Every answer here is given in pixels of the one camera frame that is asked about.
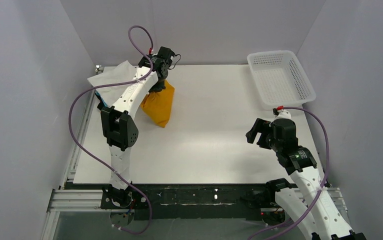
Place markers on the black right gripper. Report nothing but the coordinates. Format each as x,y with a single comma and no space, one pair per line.
262,133

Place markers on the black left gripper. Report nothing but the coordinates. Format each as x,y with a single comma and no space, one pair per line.
160,84

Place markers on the yellow t shirt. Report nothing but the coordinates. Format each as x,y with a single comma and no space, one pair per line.
158,105

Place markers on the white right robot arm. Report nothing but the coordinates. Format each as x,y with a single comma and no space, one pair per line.
316,215

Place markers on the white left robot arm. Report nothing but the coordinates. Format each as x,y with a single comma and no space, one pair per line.
121,134

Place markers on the white folded t shirt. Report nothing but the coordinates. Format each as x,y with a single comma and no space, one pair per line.
124,72

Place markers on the white plastic basket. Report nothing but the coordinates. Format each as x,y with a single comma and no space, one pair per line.
280,79

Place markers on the cyan folded t shirt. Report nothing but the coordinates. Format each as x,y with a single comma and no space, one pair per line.
98,96

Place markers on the black folded t shirt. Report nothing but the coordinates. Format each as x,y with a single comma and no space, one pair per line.
100,105

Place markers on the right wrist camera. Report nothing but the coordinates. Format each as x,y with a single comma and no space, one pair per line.
281,113

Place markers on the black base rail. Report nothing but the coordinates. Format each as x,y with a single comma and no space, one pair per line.
251,202

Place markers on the aluminium table frame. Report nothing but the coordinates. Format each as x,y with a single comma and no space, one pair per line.
64,199

